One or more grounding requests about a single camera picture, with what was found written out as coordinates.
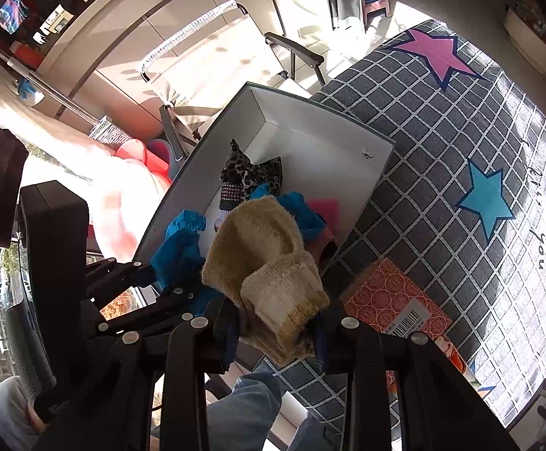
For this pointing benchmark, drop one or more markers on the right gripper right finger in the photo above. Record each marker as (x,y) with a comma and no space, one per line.
(333,333)

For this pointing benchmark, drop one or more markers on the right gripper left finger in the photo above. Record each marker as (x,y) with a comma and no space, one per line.
(227,328)

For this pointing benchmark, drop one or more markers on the blue plastic bag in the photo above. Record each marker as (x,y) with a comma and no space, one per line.
(179,255)

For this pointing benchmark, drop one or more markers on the beige knitted sock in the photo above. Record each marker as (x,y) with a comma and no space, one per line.
(257,259)

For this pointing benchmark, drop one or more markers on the leopard print scrunchie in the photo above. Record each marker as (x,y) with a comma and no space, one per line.
(238,168)

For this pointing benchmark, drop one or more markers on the purple knitted hat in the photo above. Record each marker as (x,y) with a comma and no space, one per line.
(231,196)

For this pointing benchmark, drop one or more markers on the red patterned carton box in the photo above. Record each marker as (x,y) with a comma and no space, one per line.
(391,303)

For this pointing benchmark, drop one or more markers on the person's jeans legs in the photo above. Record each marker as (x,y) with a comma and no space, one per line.
(243,419)

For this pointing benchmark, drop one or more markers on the floral tissue pack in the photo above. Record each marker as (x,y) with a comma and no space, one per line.
(453,355)

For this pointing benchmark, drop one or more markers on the red plastic stool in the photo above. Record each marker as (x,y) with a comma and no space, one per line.
(157,164)

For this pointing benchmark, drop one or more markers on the white storage box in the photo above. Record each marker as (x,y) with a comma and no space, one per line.
(290,143)

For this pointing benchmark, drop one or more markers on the grey checked star tablecloth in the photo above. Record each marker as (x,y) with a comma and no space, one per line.
(461,205)

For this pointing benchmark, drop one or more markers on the folding lounge chair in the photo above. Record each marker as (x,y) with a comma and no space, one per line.
(203,80)

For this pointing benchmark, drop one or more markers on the round white tub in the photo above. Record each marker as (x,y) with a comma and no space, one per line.
(526,41)

